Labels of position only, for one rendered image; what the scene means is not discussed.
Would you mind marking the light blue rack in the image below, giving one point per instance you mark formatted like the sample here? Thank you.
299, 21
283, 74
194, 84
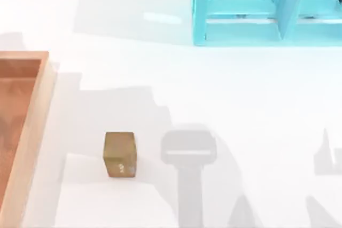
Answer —
240, 9

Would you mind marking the brown wooden block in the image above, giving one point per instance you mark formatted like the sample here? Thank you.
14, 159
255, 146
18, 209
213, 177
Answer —
120, 153

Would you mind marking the shallow salmon-coloured box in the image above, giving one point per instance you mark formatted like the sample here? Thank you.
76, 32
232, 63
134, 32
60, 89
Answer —
24, 137

